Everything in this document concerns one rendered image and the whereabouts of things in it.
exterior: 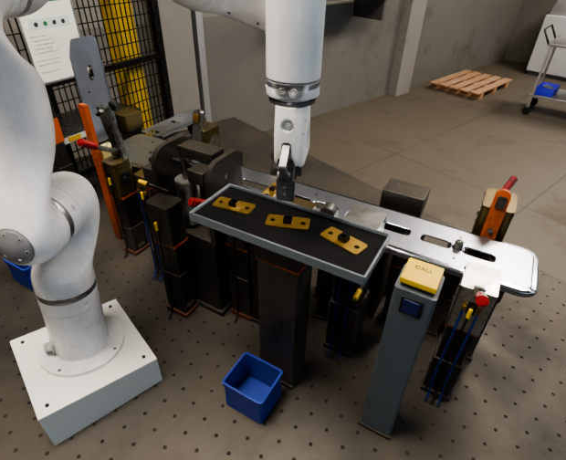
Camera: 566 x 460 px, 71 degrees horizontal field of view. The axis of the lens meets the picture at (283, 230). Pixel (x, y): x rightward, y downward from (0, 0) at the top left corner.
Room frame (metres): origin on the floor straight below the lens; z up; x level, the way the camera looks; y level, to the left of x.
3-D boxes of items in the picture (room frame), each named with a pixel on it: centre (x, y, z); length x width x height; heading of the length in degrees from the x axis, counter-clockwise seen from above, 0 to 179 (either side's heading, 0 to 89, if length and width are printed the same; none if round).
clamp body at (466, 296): (0.58, -0.40, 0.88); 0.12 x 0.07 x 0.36; 151
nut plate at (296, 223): (0.63, -0.01, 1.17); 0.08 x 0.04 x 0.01; 81
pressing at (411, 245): (1.02, 0.01, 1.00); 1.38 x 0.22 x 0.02; 61
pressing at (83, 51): (1.39, 0.67, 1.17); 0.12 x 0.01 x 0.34; 151
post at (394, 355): (0.49, -0.23, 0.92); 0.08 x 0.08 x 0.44; 61
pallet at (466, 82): (5.70, -2.57, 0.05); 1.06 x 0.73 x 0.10; 131
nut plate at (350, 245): (0.58, -0.11, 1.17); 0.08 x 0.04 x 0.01; 47
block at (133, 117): (1.50, 0.62, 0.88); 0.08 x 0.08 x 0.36; 61
